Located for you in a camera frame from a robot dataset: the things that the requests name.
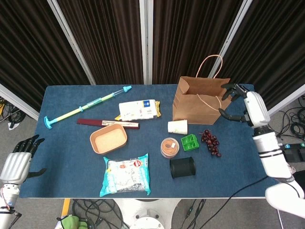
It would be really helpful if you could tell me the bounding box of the white partition rail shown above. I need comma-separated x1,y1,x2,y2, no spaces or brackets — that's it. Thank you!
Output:
262,83,305,121
0,83,40,121

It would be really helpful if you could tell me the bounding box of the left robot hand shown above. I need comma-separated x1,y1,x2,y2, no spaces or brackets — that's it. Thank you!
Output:
0,135,47,186

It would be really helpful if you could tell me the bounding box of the black trouser leg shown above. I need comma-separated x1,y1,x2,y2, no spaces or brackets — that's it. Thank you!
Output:
292,170,305,191

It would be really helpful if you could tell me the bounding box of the black cable with inline switch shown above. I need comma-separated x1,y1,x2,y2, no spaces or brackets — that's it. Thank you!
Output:
182,199,207,229

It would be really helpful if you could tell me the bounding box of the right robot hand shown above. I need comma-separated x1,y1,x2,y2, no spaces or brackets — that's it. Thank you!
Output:
218,83,271,129

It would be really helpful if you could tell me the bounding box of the black floor device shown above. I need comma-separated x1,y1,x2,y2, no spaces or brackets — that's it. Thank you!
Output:
285,149,305,167

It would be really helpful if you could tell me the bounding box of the white snack package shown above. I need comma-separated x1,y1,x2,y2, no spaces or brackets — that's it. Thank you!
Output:
114,99,162,122

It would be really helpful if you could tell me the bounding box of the black cylindrical cup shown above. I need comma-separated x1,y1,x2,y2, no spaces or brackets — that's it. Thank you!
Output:
169,157,197,179

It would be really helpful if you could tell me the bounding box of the maroon chopstick case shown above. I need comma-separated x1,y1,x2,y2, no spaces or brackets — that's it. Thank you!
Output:
76,118,140,130

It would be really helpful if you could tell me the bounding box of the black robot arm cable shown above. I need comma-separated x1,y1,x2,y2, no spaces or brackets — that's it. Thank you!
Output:
220,176,270,210

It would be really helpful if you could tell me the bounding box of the brown paper bag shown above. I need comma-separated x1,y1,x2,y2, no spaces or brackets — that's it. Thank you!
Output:
172,54,233,125

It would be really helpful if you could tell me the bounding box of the green cloth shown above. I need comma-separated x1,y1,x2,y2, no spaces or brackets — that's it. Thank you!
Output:
56,214,89,229

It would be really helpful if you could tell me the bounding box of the white paper cup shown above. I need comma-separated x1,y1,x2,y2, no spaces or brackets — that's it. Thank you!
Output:
167,120,188,136

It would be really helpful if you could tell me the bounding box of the green and blue pump stick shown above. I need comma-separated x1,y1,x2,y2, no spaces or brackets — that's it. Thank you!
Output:
43,85,132,129

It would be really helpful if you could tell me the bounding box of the blue table mat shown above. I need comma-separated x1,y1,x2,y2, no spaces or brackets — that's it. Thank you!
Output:
18,83,282,198

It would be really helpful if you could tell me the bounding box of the teal plastic food package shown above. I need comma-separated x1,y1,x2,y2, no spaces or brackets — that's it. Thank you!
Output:
99,153,152,198

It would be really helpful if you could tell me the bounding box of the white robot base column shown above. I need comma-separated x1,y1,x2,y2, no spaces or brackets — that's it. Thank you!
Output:
112,198,182,229

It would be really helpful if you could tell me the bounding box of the white slanted partition post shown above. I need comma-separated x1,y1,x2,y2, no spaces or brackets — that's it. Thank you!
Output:
208,0,253,79
47,0,96,85

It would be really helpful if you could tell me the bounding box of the black floor cable tangle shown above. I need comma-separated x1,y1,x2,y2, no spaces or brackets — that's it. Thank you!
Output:
266,94,305,144
0,96,27,125
71,199,127,229

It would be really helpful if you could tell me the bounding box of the dark red grapes bunch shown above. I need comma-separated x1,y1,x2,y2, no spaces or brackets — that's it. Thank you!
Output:
201,129,222,157

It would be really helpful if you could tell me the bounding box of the green plastic grid box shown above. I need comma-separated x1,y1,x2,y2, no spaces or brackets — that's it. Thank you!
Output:
180,134,200,152

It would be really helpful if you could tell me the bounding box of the clear rubber band jar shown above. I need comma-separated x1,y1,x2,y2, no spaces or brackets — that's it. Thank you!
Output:
160,137,180,158

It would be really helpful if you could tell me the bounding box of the white straight partition post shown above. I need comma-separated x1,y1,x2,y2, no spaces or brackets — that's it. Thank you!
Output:
139,0,153,84

